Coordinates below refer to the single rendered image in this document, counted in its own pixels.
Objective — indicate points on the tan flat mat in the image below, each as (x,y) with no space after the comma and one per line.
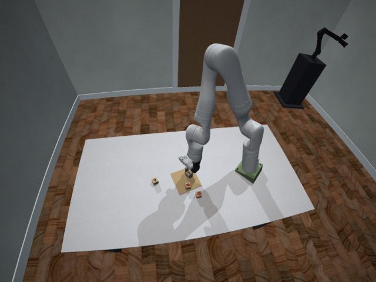
(180,179)

